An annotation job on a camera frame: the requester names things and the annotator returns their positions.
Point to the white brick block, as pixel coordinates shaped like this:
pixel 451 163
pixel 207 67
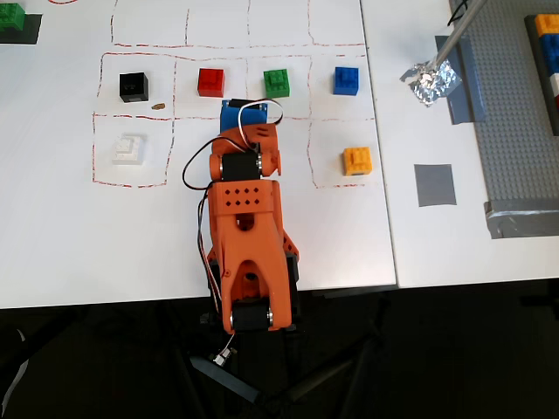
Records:
pixel 128 149

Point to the blue brick stack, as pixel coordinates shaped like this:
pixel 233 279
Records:
pixel 551 54

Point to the red brick block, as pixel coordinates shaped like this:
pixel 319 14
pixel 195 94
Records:
pixel 211 81

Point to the yellow brick stack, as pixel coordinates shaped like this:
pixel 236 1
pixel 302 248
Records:
pixel 548 25

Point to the green block on black marker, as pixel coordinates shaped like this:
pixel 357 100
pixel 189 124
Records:
pixel 10 16

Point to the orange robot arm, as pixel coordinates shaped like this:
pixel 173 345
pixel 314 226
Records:
pixel 244 244

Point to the green brick block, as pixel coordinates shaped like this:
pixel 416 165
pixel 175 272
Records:
pixel 277 83

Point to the grey tape strip by pole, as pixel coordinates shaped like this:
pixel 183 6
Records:
pixel 465 96

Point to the grey tape strip baseplate end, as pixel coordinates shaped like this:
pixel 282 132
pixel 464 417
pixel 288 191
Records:
pixel 522 218

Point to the black tripod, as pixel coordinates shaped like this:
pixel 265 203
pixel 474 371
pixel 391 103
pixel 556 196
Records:
pixel 236 384

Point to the grey square marker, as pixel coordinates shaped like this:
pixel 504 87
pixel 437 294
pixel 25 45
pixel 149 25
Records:
pixel 435 185

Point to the yellow brick block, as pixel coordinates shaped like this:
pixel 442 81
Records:
pixel 357 160

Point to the black brick block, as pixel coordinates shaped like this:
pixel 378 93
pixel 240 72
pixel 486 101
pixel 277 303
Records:
pixel 133 86

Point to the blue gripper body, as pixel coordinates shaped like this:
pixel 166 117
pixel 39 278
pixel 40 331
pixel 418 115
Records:
pixel 238 117

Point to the metal pole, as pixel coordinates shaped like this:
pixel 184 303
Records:
pixel 456 35

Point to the dark brick base plate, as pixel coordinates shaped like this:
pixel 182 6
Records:
pixel 533 65

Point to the crumpled aluminium foil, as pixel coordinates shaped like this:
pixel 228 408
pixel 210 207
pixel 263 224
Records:
pixel 430 83

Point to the grey studded baseplate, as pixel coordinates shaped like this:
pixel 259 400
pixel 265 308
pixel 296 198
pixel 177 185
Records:
pixel 506 109

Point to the blue brick block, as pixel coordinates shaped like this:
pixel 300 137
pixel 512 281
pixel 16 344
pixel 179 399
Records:
pixel 346 81

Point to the small brown crumb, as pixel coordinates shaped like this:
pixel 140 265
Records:
pixel 158 105

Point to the black square marker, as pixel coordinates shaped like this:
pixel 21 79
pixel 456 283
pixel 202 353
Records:
pixel 31 30

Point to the white brick stack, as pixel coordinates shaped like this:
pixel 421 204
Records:
pixel 554 85

